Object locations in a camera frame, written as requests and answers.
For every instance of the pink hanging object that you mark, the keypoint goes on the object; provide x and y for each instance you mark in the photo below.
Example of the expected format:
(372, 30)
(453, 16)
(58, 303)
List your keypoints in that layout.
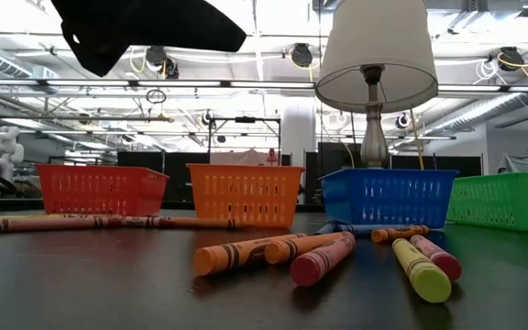
(271, 157)

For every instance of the white robot figure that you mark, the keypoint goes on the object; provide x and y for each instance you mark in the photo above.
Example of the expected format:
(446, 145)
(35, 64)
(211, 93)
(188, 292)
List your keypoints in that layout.
(3, 153)

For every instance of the black metal rig frame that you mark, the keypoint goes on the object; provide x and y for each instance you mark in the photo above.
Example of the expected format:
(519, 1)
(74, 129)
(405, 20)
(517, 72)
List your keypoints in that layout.
(245, 119)

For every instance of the grey cloth cover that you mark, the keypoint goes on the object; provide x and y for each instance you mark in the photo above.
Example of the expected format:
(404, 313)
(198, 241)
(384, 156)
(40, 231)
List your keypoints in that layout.
(523, 162)

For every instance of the white shade table lamp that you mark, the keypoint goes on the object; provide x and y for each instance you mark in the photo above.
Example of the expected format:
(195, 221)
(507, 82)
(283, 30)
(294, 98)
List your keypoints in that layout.
(376, 41)

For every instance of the blue plastic basket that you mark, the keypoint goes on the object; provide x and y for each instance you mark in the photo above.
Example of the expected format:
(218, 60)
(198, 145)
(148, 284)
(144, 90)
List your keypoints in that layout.
(388, 197)

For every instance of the green plastic basket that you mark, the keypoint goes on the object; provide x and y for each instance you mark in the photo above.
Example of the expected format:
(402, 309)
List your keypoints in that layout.
(507, 201)

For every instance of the long ceiling light bar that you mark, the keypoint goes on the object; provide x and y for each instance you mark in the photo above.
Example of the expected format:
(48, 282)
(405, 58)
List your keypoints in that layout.
(227, 84)
(498, 88)

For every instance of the pink-red plastic basket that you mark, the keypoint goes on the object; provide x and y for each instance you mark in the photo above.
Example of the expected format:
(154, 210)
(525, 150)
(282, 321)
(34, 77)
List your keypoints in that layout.
(103, 190)

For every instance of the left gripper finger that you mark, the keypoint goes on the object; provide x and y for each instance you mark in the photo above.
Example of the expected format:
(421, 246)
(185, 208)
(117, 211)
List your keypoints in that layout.
(181, 27)

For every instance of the orange plastic basket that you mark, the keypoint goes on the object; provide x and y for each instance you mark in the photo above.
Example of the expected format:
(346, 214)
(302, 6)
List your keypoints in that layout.
(245, 194)

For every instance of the white round column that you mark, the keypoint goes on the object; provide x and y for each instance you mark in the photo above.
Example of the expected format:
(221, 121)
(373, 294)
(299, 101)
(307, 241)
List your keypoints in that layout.
(298, 133)

